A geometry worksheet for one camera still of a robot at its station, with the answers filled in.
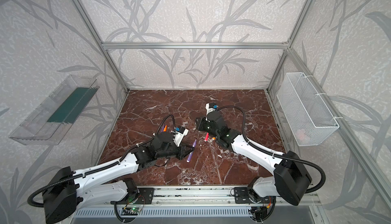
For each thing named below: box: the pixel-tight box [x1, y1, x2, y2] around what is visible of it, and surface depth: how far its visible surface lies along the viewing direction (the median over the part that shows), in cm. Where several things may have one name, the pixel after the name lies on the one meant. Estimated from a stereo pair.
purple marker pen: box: [186, 138, 198, 163], surface depth 76 cm
